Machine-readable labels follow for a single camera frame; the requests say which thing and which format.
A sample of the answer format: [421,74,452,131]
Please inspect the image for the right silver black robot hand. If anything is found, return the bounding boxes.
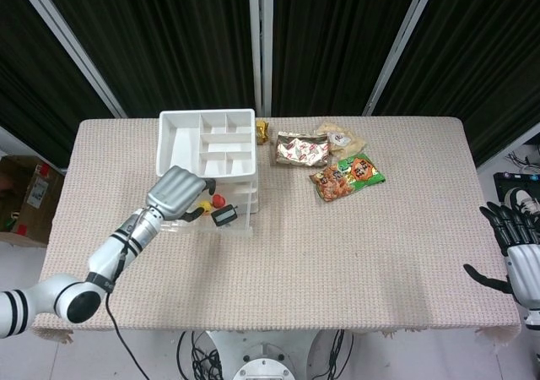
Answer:
[462,201,540,313]

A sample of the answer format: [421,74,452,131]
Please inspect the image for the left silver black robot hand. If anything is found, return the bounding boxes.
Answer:
[145,165,218,223]

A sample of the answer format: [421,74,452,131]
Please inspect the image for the clear plastic storage bin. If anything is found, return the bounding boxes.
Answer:
[159,180,258,236]

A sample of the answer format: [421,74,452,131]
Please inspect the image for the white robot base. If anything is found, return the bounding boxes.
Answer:
[208,328,328,380]

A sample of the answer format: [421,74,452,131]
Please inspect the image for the white plastic drawer organizer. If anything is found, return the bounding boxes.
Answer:
[154,108,259,214]

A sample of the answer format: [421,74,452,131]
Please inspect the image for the brown cardboard box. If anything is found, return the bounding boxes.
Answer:
[0,155,66,248]

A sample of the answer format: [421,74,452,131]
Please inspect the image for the black rectangular device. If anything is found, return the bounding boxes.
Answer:
[210,204,239,228]

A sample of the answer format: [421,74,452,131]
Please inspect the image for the black white sneaker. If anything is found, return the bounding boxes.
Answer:
[504,185,540,231]

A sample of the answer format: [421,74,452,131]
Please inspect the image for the black equipment case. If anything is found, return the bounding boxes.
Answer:
[493,171,540,212]

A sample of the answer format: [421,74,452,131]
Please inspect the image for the small gold snack packet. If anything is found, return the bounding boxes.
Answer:
[254,119,272,146]

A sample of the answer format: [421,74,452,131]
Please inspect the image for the red white snack packet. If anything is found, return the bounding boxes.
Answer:
[275,131,332,167]

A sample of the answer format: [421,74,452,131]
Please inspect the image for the beige woven tablecloth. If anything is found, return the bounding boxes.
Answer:
[27,116,522,341]

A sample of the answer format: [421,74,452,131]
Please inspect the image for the black partition panel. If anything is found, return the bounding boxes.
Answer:
[272,0,423,117]
[37,0,259,117]
[373,0,540,168]
[0,0,123,168]

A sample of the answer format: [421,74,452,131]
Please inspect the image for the green orange snack bag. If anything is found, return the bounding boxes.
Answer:
[309,153,386,204]

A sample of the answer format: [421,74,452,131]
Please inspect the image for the clear beige snack bag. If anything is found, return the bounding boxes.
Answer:
[316,120,369,160]

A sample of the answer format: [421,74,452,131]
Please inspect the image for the thin floor cables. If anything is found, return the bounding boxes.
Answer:
[505,141,540,174]

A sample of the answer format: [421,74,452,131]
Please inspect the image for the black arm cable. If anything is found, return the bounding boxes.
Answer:
[104,244,149,380]

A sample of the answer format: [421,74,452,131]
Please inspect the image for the black cable bundle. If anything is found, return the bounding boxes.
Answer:
[314,328,355,380]
[175,330,224,380]

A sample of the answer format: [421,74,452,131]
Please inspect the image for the grey partition post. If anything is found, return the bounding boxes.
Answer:
[10,0,127,118]
[363,0,442,117]
[247,0,274,117]

